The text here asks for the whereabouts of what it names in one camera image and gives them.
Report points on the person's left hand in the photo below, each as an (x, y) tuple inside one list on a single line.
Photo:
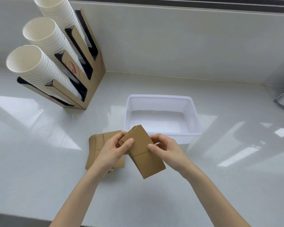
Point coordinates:
[(110, 152)]

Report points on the person's right hand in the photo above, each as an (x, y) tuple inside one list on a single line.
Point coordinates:
[(171, 151)]

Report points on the person's right thumb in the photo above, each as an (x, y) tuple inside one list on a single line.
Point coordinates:
[(156, 150)]

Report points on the person's left thumb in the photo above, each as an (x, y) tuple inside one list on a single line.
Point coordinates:
[(128, 144)]

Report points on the person's right forearm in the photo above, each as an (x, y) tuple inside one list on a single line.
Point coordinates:
[(211, 198)]

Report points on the person's left forearm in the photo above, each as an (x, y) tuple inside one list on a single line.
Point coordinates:
[(79, 193)]

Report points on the pile of brown paper bags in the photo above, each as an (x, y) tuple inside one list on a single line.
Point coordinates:
[(100, 144)]

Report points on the white plastic bin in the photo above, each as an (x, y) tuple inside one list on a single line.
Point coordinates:
[(162, 115)]

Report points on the brown cardboard cup holder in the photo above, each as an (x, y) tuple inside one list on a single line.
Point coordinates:
[(85, 68)]

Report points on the stack of white paper cups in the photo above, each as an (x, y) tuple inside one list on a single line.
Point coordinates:
[(53, 42), (61, 14), (42, 68)]

